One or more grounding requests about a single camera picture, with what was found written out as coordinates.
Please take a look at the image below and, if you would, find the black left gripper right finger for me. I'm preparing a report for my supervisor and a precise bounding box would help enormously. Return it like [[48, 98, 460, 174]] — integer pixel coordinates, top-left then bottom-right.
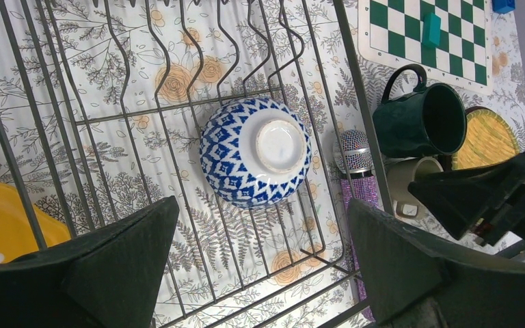
[[347, 199, 525, 327]]

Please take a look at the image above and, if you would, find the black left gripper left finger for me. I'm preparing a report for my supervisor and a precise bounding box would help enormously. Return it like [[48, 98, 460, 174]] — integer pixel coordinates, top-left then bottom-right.
[[0, 196, 179, 327]]

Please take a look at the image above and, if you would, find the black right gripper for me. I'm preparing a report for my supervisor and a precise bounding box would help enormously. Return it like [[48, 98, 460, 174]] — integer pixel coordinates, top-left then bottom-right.
[[407, 151, 525, 246]]

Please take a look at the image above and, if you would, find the small beige cup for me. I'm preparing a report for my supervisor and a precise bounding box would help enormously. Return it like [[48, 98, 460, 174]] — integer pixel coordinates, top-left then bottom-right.
[[387, 156, 443, 220]]

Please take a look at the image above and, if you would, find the green woven bamboo plate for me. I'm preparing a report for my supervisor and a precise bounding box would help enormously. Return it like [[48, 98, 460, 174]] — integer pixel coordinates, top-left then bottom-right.
[[448, 106, 520, 170]]

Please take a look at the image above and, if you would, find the dark green mug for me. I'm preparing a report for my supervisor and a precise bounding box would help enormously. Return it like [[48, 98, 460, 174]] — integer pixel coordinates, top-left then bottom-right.
[[373, 64, 467, 158]]

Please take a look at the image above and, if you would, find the purple glitter microphone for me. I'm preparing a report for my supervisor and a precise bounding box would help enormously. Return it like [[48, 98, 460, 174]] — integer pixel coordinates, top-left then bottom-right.
[[332, 128, 380, 323]]

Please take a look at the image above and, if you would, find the yellow polka dot plate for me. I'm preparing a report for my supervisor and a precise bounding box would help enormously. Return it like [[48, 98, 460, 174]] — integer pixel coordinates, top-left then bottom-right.
[[0, 180, 72, 266]]

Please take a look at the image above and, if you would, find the blue white patterned bowl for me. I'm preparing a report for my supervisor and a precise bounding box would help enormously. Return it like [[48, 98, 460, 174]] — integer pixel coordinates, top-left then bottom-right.
[[199, 98, 312, 208]]

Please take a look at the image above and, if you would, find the floral table mat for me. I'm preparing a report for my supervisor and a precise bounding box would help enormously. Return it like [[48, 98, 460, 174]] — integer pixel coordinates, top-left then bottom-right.
[[0, 0, 525, 328]]

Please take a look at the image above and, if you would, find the teal block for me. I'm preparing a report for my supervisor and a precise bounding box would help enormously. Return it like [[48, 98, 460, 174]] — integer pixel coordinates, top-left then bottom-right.
[[422, 12, 441, 48]]

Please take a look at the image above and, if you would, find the green white chessboard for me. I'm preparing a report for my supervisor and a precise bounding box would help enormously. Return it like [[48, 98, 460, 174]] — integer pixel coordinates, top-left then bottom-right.
[[357, 0, 493, 94]]

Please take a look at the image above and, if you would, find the red yellow blue toy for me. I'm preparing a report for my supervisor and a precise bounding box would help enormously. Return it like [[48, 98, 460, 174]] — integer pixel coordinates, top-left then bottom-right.
[[492, 0, 515, 14]]

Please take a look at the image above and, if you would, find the grey wire dish rack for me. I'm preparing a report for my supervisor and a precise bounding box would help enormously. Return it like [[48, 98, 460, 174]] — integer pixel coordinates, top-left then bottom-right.
[[0, 0, 397, 328]]

